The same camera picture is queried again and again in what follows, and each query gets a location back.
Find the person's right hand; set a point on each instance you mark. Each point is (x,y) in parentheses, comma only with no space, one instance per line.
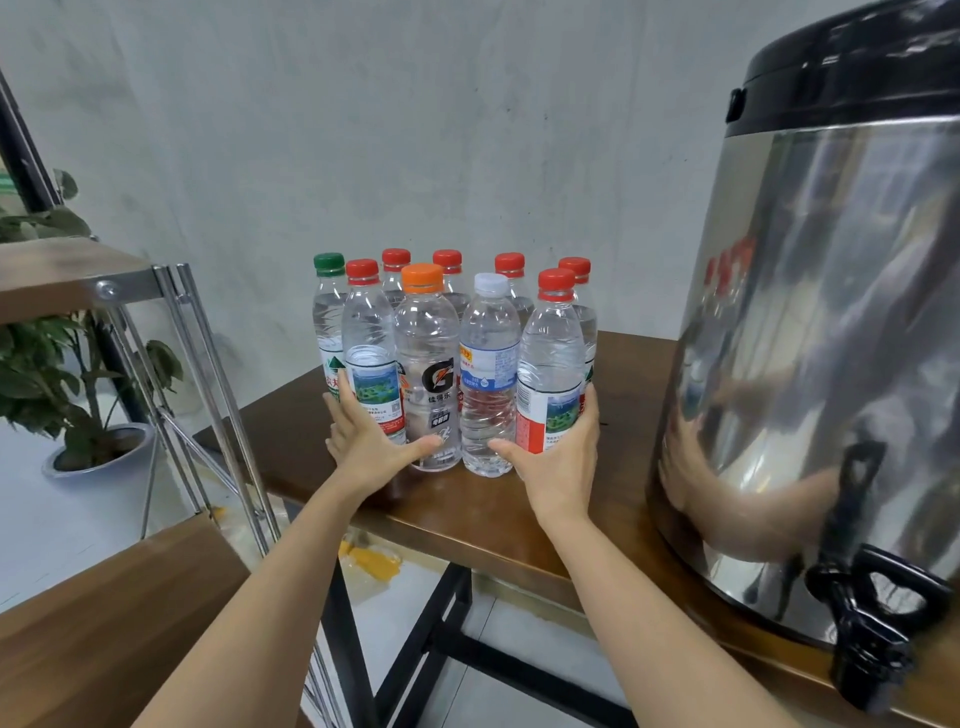
(558,465)

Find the person's left hand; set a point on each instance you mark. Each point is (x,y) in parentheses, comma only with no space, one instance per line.
(368,450)

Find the orange cap clear plastic bottle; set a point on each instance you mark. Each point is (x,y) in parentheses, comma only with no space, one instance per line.
(429,360)

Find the white-cap blue-label bottle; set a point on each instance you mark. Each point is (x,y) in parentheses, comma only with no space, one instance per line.
(489,368)

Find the green label plastic water bottle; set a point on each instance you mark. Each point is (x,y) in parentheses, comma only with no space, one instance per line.
(327,308)

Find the green red label plastic bottle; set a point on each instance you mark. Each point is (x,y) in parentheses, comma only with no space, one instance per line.
(512,270)

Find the stainless steel water dispenser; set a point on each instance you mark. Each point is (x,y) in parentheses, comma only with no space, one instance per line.
(810,330)

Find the wooden metal shelf rack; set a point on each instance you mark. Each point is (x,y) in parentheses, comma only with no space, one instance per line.
(90,630)

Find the person's left forearm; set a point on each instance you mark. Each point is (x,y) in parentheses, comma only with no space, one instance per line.
(263,623)

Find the person's right forearm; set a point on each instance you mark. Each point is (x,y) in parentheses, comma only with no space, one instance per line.
(645,630)

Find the yellow debris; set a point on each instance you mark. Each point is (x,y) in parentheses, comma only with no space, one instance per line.
(371,563)

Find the white plant pot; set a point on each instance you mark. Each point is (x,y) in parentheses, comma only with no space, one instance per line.
(98,455)

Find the green potted plant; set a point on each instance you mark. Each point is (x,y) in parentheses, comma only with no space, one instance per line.
(53,375)

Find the black metal table frame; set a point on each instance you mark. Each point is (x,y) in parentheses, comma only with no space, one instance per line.
(435,645)

